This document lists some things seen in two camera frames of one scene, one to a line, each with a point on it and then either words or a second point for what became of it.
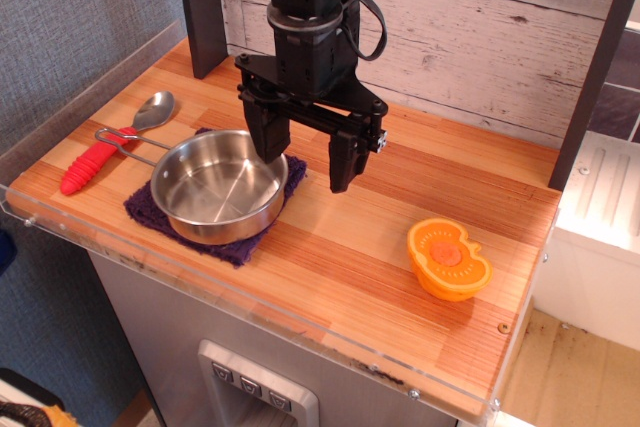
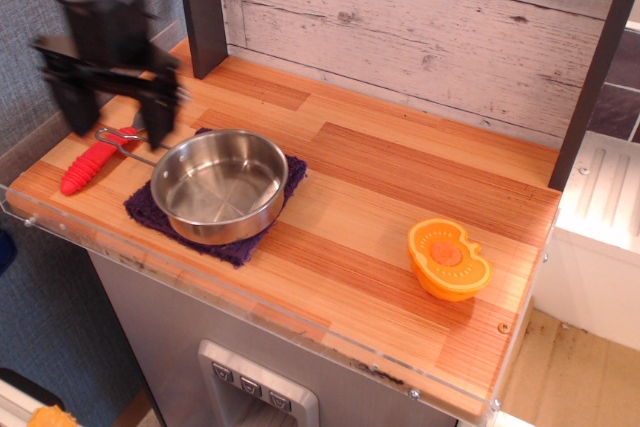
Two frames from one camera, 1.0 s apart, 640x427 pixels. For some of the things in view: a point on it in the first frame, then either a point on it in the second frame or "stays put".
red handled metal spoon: [154, 111] stays put
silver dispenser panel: [241, 390] stays put
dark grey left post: [204, 3] stays put
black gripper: [313, 74] -> [109, 45]
